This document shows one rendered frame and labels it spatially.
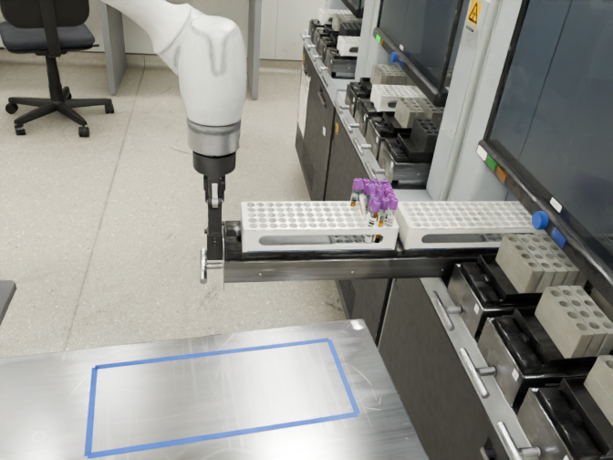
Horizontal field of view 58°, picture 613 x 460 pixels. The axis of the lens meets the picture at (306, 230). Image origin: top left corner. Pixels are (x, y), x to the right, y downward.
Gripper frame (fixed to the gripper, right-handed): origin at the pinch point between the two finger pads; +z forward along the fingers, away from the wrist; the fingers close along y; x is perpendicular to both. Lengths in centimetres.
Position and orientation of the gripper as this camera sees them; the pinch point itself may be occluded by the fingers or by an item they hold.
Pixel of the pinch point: (214, 243)
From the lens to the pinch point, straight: 109.0
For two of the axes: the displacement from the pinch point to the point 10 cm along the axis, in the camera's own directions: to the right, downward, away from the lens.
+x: -9.9, 0.1, -1.7
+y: -1.4, -5.6, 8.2
